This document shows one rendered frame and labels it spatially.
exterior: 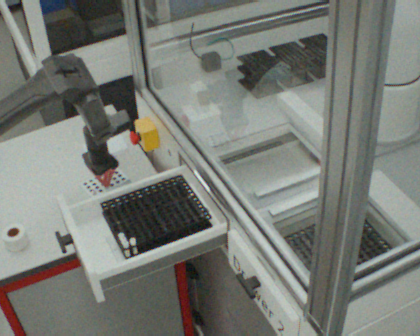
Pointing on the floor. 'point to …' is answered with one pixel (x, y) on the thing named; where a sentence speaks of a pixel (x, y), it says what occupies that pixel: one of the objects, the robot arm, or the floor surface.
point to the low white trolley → (76, 290)
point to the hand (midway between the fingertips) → (105, 182)
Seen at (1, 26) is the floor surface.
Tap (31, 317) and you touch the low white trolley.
